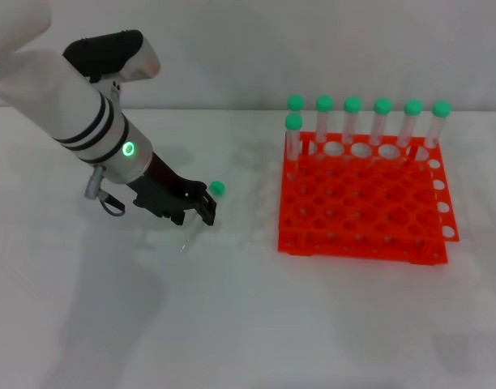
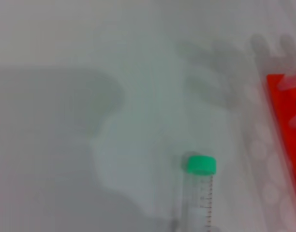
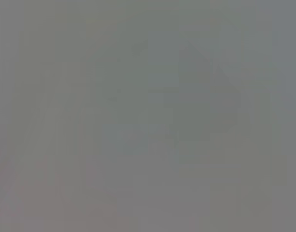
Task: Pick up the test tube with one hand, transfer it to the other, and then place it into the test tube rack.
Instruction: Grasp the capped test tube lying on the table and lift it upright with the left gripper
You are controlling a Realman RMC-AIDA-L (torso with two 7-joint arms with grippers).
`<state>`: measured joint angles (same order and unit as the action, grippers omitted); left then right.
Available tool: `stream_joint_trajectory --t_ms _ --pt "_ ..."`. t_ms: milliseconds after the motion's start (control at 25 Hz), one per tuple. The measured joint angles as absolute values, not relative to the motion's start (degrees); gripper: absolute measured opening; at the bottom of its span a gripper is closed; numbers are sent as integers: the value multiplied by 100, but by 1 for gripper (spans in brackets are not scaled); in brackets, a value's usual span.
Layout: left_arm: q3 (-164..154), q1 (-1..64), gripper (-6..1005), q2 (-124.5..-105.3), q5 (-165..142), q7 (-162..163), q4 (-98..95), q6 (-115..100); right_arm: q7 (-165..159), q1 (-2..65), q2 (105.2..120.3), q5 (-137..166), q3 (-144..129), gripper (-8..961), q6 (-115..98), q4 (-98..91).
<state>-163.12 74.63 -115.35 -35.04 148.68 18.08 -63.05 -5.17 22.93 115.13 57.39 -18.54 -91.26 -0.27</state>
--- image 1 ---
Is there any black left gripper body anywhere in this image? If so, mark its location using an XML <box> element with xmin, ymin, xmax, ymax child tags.
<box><xmin>126</xmin><ymin>152</ymin><xmax>203</xmax><ymax>220</ymax></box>

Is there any clear test tube green cap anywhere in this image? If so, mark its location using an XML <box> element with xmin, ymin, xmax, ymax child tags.
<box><xmin>368</xmin><ymin>97</ymin><xmax>393</xmax><ymax>149</ymax></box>
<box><xmin>314</xmin><ymin>95</ymin><xmax>335</xmax><ymax>146</ymax></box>
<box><xmin>423</xmin><ymin>100</ymin><xmax>452</xmax><ymax>151</ymax></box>
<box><xmin>179</xmin><ymin>180</ymin><xmax>227</xmax><ymax>255</ymax></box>
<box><xmin>284</xmin><ymin>113</ymin><xmax>304</xmax><ymax>182</ymax></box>
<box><xmin>340</xmin><ymin>96</ymin><xmax>363</xmax><ymax>147</ymax></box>
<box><xmin>287</xmin><ymin>94</ymin><xmax>306</xmax><ymax>137</ymax></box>
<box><xmin>395</xmin><ymin>98</ymin><xmax>424</xmax><ymax>150</ymax></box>

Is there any orange plastic test tube rack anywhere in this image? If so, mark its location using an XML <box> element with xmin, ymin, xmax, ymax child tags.
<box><xmin>276</xmin><ymin>131</ymin><xmax>461</xmax><ymax>267</ymax></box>

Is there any left gripper cable with connectors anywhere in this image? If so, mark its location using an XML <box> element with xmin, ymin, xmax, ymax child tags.
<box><xmin>83</xmin><ymin>165</ymin><xmax>126</xmax><ymax>218</ymax></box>

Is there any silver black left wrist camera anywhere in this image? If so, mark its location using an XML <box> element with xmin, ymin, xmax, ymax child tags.
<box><xmin>62</xmin><ymin>29</ymin><xmax>162</xmax><ymax>100</ymax></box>

